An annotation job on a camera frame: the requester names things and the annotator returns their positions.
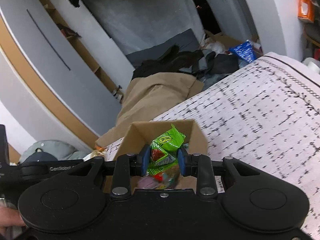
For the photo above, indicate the white appliance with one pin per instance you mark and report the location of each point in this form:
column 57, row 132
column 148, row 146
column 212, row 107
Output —
column 234, row 19

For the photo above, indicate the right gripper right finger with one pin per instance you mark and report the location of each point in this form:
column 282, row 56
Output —
column 183, row 161

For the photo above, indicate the blue foil bag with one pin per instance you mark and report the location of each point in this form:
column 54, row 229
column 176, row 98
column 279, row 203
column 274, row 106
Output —
column 244, row 51

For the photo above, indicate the brown cardboard box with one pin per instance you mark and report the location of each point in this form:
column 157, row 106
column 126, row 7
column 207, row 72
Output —
column 142, row 133

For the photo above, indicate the bright green snack packet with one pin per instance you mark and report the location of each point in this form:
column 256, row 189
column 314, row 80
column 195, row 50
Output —
column 164, row 150

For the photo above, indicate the white black patterned bedspread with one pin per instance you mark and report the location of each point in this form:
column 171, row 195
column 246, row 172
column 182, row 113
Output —
column 266, row 115

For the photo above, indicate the grey wardrobe cabinet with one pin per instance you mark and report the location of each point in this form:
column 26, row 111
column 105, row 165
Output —
column 58, row 71

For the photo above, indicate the purple clear snack packet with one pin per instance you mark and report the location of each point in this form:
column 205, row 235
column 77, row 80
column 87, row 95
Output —
column 147, row 183

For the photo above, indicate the beige blanket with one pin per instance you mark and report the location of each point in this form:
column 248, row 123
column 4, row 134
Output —
column 147, row 98

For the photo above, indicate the dark clothes pile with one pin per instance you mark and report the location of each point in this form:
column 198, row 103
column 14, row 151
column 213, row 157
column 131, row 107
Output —
column 173, row 62

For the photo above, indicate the orange tissue box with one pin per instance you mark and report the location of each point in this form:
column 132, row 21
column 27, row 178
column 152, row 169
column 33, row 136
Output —
column 306, row 11

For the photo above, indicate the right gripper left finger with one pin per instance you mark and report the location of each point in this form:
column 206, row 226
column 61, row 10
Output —
column 144, row 158

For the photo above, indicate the person's hand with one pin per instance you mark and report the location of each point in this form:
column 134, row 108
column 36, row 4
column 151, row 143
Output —
column 8, row 218

